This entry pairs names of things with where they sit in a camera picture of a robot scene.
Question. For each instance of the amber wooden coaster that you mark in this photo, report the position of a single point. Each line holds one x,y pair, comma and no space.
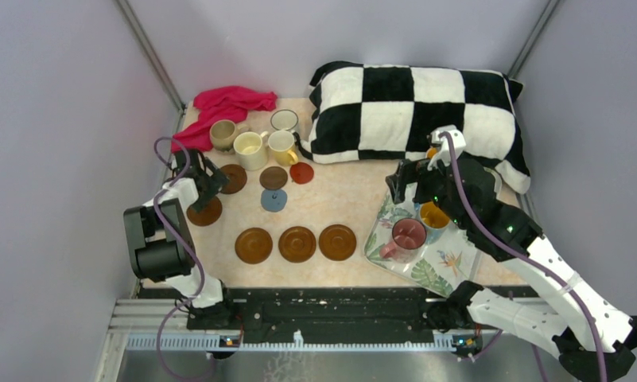
297,244
337,242
254,245

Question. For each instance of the dark walnut wooden coaster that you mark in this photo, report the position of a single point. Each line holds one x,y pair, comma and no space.
237,178
273,178

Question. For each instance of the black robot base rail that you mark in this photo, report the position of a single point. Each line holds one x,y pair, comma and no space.
335,316

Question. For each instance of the yellow ceramic mug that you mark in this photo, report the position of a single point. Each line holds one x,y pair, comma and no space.
282,146

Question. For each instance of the pink mug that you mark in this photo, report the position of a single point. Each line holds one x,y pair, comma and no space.
408,237

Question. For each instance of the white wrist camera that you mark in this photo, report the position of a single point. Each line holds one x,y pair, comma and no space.
449,143
183,189

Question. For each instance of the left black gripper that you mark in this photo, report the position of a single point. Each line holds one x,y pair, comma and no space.
215,180

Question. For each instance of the red apple coaster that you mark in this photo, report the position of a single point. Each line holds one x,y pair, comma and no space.
301,173

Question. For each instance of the blue mug yellow inside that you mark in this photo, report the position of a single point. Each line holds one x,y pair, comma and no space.
434,221

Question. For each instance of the black white checkered pillow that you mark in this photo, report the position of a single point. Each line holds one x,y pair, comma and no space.
388,112

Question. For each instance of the brown wooden coaster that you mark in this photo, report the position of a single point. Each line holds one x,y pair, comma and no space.
209,215

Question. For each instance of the crumpled pink cloth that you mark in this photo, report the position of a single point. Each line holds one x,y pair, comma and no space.
227,103

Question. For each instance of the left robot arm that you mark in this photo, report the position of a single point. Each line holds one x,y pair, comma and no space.
159,242

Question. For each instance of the cream ceramic mug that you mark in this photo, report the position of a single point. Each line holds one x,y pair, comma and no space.
251,151

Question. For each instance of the blue-grey apple coaster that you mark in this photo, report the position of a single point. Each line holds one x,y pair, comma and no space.
273,200

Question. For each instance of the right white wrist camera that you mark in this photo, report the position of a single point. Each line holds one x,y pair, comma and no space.
449,143

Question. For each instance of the orange cup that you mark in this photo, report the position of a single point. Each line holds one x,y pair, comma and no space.
431,152

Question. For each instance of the floral white tray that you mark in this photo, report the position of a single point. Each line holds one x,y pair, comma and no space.
446,259

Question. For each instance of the beige ceramic mug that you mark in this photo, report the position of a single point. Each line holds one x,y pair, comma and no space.
223,134

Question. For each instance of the white dark-rimmed mug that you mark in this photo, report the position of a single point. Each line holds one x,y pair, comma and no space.
285,120

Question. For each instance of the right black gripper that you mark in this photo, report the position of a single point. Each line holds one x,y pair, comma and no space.
409,172

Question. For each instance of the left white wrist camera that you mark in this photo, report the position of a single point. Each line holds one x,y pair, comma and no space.
183,189

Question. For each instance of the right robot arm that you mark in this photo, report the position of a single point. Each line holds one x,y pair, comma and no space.
593,340

